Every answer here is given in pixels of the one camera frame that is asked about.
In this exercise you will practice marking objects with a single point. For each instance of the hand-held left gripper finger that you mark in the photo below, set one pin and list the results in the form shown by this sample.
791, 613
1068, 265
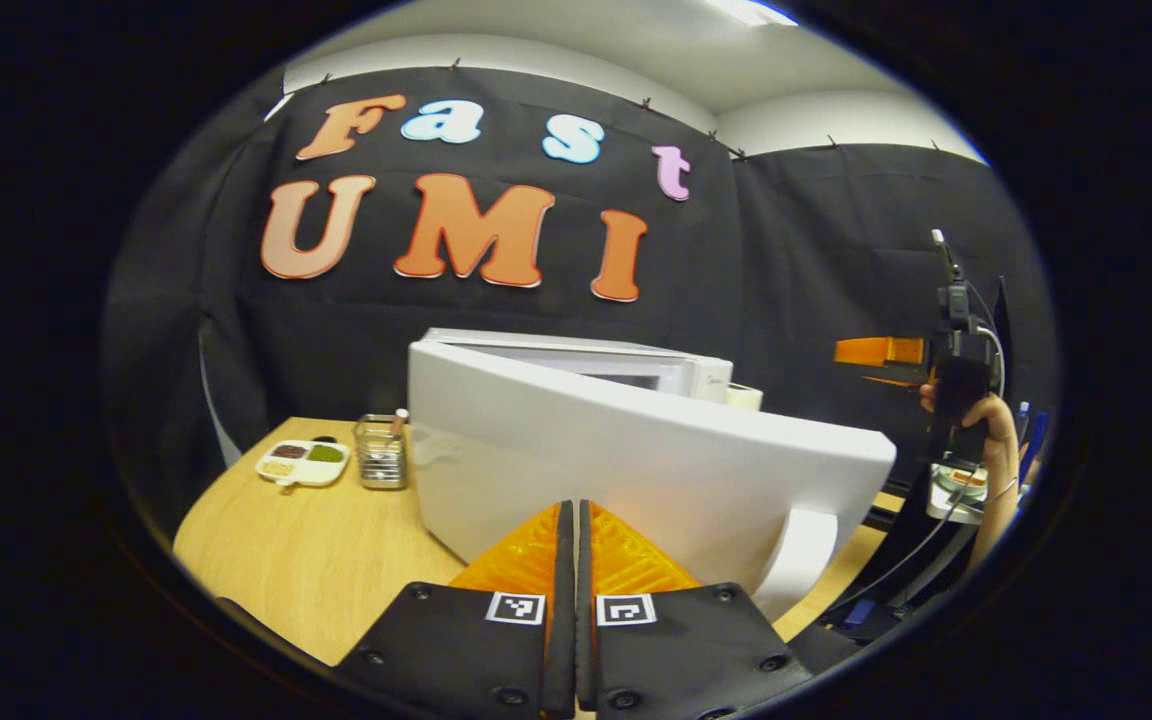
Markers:
586, 600
564, 600

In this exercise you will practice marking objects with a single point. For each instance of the blue object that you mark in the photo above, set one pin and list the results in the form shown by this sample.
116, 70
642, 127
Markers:
1036, 445

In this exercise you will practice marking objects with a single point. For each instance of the white divided seasoning dish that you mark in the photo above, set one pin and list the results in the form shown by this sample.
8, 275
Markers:
301, 470

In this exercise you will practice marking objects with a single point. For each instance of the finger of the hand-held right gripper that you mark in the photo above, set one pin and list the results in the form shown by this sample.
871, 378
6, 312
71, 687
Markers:
876, 352

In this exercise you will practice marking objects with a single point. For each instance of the white microwave oven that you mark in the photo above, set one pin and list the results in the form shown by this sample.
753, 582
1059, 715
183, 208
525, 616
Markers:
636, 460

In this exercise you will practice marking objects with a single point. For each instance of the black backdrop cloth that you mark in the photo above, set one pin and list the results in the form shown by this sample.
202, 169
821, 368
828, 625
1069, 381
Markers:
786, 250

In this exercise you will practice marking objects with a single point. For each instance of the metal mesh holder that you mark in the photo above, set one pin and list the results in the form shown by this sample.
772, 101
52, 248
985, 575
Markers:
381, 460

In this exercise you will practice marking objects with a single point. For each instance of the white round container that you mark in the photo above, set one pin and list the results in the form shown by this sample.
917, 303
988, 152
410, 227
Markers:
951, 500

